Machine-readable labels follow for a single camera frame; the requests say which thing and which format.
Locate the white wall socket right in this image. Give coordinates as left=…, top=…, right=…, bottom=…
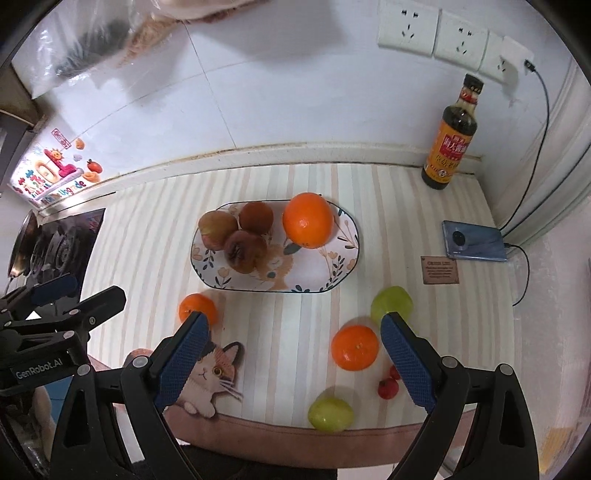
left=479, top=31, right=513, bottom=84

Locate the striped cat-print table mat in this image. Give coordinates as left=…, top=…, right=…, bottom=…
left=83, top=164, right=515, bottom=467

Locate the black charging cable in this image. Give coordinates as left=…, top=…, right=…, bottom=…
left=499, top=59, right=552, bottom=308

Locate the large orange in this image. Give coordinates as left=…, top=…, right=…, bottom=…
left=281, top=192, right=334, bottom=249

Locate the green apple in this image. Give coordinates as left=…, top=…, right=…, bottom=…
left=370, top=286, right=414, bottom=326
left=308, top=397, right=355, bottom=433

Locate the small mandarin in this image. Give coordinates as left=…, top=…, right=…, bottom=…
left=177, top=293, right=218, bottom=326

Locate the small brown-red fruit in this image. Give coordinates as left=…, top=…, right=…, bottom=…
left=238, top=201, right=273, bottom=235

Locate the plastic bag with dark contents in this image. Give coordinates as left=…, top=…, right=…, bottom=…
left=11, top=0, right=151, bottom=99

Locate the white wall socket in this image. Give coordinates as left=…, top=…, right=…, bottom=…
left=479, top=31, right=513, bottom=84
left=378, top=0, right=440, bottom=57
left=433, top=10, right=489, bottom=72

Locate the soy sauce bottle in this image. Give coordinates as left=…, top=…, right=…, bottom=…
left=422, top=74, right=484, bottom=190

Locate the oval floral ceramic plate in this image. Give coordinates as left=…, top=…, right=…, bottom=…
left=190, top=200, right=360, bottom=293

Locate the frosted sliding glass door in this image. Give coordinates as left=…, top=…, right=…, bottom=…
left=480, top=57, right=590, bottom=479

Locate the white wall socket left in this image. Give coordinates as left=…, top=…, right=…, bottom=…
left=378, top=0, right=440, bottom=57

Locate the brown small card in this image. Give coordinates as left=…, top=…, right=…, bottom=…
left=421, top=256, right=460, bottom=285

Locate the plastic bag with onions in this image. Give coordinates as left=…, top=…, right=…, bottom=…
left=151, top=0, right=264, bottom=23

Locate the black range hood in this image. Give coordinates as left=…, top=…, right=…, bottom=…
left=0, top=64, right=47, bottom=191

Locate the blue smartphone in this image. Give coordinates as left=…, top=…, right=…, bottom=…
left=442, top=220, right=507, bottom=262

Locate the dark bruised red apple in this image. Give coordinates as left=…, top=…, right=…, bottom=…
left=223, top=230, right=267, bottom=274

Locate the colourful wall sticker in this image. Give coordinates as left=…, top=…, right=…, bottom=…
left=7, top=127, right=105, bottom=209

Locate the white charger plug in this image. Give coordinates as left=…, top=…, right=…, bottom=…
left=499, top=36, right=534, bottom=96

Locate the black gas stove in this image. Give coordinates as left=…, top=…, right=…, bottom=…
left=26, top=209, right=105, bottom=292

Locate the cherry tomato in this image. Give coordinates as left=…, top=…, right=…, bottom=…
left=378, top=378, right=400, bottom=400
left=390, top=366, right=402, bottom=380

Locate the red-green apple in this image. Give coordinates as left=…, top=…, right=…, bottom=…
left=198, top=210, right=238, bottom=251

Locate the white wall socket middle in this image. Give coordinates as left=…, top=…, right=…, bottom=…
left=433, top=10, right=489, bottom=72

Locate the black frying pan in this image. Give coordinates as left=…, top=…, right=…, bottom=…
left=8, top=210, right=39, bottom=279

